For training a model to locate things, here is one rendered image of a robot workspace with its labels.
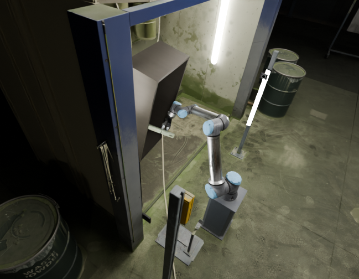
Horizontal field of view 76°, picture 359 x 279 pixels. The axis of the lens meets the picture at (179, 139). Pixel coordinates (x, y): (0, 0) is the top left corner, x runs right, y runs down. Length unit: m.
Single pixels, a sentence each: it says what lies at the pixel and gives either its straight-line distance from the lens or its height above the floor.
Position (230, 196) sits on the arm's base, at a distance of 2.34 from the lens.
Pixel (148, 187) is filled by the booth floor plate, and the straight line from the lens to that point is 3.09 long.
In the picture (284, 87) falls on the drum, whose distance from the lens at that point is 4.43.
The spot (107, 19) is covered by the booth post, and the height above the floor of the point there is 2.28.
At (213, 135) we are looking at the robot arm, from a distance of 1.89.
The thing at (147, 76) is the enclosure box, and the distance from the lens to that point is 1.97.
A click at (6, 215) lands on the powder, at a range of 2.27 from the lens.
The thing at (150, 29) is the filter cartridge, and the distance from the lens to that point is 3.76.
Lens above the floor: 2.58
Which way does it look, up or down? 43 degrees down
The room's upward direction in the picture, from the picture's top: 6 degrees clockwise
